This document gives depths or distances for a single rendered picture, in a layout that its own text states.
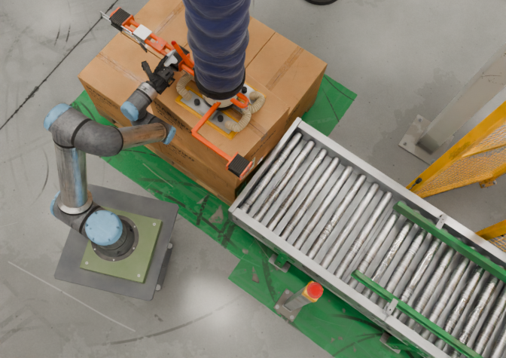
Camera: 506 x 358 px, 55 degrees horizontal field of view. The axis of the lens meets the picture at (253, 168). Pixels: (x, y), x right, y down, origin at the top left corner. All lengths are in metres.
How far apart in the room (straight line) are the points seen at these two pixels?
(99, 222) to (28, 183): 1.44
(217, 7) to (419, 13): 2.85
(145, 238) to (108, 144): 0.79
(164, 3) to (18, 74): 1.27
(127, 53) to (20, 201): 1.24
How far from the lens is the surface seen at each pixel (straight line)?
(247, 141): 2.31
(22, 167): 3.68
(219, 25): 1.69
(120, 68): 3.17
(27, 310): 3.45
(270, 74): 3.08
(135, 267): 2.46
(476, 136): 2.30
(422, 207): 2.89
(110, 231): 2.24
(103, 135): 1.81
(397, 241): 2.85
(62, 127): 1.83
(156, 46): 2.40
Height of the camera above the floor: 3.20
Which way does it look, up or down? 71 degrees down
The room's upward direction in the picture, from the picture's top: 7 degrees clockwise
